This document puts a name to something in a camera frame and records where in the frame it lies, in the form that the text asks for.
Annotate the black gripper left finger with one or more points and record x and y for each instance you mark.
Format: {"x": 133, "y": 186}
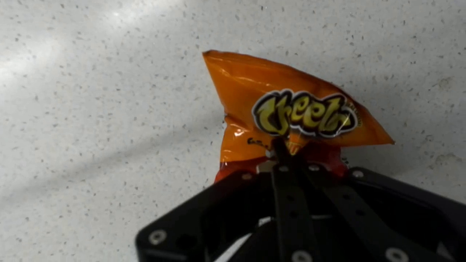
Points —
{"x": 292, "y": 212}

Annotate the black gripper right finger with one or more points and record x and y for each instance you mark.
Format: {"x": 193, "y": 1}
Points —
{"x": 380, "y": 218}

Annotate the orange Cheetos snack packet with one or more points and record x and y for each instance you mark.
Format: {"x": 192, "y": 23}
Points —
{"x": 253, "y": 81}

